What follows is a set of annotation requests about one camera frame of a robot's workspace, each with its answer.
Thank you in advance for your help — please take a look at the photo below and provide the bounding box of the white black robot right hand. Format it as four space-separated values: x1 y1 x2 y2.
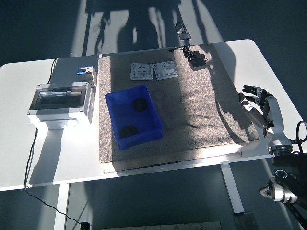
238 84 293 147

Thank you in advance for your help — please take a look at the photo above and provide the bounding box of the black hex nut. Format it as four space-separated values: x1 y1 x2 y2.
133 97 147 113
119 125 140 139

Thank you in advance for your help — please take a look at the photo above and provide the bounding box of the blue plastic box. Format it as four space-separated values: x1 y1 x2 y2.
105 84 164 151

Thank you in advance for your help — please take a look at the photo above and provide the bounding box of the white table leg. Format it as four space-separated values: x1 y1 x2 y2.
54 183 70 230
220 164 245 214

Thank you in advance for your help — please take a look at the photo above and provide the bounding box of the grey-brown mat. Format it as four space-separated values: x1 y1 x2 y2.
98 43 260 173

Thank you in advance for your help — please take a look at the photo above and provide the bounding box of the black power adapter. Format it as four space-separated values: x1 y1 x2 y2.
191 57 208 72

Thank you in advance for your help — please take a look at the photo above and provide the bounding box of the dark table leg foot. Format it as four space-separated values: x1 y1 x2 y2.
232 212 259 230

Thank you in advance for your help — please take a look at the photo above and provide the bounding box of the white socket plate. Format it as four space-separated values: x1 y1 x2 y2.
130 62 154 81
153 60 179 81

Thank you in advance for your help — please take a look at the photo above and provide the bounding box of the small dark floor device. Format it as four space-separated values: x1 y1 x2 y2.
174 20 188 32

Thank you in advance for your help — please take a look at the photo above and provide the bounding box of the circuit breaker with blue label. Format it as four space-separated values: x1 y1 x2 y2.
75 66 98 87

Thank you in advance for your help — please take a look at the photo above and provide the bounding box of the black adapter cord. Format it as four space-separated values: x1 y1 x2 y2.
167 45 209 62

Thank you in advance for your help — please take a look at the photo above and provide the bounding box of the grey electrical enclosure box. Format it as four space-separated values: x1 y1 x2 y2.
26 81 97 131

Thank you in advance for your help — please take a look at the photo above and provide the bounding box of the black power cable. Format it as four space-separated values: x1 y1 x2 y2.
24 57 84 225

